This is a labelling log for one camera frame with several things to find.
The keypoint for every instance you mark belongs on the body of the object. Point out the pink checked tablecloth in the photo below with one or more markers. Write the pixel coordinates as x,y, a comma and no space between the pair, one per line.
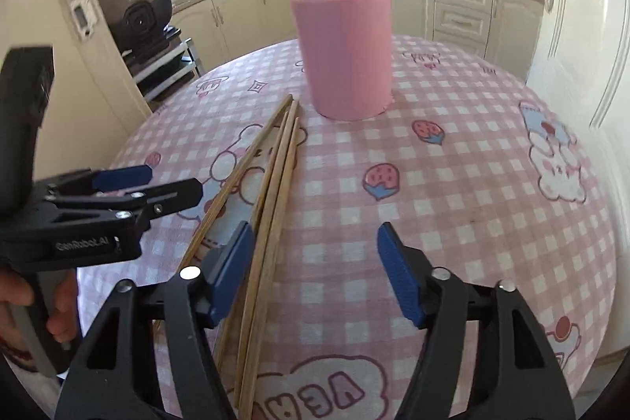
443,203

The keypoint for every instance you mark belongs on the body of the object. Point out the wooden chopstick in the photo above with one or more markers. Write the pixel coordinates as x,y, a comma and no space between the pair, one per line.
275,252
280,164
263,164
236,176

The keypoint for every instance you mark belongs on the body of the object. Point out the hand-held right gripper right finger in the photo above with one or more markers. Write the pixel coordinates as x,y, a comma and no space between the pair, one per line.
401,277

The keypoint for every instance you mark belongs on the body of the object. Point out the metal shelf rack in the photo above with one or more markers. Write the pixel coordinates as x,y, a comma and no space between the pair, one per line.
167,65

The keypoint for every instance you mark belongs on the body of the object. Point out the cream base cabinets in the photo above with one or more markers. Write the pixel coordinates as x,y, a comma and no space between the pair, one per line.
462,11

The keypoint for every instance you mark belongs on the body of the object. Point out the metal door strike plate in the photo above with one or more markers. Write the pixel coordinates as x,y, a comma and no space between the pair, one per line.
78,4

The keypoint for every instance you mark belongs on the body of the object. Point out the person's left hand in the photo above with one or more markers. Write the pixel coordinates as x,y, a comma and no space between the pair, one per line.
64,311

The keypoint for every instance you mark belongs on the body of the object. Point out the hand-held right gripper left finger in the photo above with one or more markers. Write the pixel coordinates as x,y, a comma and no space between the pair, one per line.
231,272

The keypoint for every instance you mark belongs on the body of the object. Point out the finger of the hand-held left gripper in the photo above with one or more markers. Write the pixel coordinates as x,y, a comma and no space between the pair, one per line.
172,196
123,178

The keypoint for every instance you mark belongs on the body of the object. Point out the pink cup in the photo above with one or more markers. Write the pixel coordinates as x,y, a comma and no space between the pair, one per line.
344,56

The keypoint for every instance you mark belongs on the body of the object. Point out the black round appliance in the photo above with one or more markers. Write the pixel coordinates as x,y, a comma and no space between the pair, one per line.
135,14

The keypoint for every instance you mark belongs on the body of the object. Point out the white door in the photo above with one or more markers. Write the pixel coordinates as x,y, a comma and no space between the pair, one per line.
585,6

